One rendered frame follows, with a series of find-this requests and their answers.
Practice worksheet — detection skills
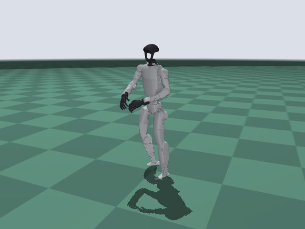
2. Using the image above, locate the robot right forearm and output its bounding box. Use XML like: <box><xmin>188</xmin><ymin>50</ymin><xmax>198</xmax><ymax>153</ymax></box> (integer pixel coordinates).
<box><xmin>122</xmin><ymin>82</ymin><xmax>133</xmax><ymax>95</ymax></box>

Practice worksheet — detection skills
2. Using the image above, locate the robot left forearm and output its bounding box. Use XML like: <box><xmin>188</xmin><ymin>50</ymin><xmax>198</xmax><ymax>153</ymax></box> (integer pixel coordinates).
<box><xmin>143</xmin><ymin>88</ymin><xmax>169</xmax><ymax>104</ymax></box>

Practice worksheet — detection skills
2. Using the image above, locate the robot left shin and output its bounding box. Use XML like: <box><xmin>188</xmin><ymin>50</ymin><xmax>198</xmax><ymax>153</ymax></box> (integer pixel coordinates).
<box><xmin>158</xmin><ymin>142</ymin><xmax>169</xmax><ymax>175</ymax></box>

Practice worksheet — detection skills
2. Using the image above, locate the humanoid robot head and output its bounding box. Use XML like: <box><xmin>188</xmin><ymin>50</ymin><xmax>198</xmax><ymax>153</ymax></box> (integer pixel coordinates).
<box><xmin>143</xmin><ymin>44</ymin><xmax>159</xmax><ymax>66</ymax></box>

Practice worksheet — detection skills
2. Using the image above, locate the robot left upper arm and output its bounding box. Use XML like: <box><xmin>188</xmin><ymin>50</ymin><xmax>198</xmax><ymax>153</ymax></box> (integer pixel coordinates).
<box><xmin>158</xmin><ymin>67</ymin><xmax>171</xmax><ymax>97</ymax></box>

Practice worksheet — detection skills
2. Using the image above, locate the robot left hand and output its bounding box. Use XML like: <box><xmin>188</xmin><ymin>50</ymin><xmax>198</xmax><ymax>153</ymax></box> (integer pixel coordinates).
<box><xmin>128</xmin><ymin>99</ymin><xmax>150</xmax><ymax>113</ymax></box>

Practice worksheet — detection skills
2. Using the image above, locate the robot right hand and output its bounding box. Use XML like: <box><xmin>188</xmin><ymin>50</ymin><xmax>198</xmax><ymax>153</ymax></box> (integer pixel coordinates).
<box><xmin>120</xmin><ymin>92</ymin><xmax>130</xmax><ymax>110</ymax></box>

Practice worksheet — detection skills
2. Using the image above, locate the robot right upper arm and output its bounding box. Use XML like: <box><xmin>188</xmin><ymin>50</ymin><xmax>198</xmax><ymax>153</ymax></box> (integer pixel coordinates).
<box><xmin>130</xmin><ymin>64</ymin><xmax>143</xmax><ymax>89</ymax></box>

